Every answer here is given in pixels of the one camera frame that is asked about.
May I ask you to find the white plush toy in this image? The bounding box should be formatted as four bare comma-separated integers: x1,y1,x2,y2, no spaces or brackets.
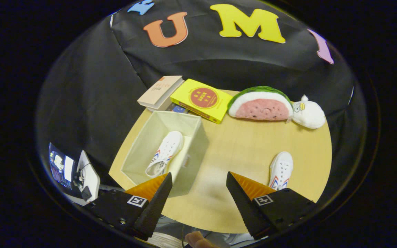
291,95,326,130

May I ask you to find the watermelon slice plush toy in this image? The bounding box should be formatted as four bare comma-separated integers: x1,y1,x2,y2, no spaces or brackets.
227,86,294,121

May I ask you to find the beige book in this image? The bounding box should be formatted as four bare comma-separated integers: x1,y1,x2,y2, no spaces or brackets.
137,75,184,110

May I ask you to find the white device with black cable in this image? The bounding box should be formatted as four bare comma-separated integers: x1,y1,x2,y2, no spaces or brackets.
75,149,101,203

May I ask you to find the blue cover book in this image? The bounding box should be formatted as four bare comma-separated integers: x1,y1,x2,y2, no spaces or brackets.
166,103,189,114

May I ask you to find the lit computer screen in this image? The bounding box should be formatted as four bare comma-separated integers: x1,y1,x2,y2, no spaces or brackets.
49,142,75,190

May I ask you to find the cream fabric storage box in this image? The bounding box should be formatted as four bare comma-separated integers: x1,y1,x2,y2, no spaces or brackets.
120,111,210,198

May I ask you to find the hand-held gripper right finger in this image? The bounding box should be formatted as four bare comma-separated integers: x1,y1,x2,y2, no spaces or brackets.
226,172,318,240

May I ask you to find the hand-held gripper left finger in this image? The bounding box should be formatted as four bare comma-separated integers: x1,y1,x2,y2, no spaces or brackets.
83,173,173,241

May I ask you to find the yellow book with red circle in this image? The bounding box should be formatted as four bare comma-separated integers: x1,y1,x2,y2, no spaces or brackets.
170,79,233,124

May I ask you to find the white striped shoe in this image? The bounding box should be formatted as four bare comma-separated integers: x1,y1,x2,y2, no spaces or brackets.
145,131,184,178
268,151,294,191

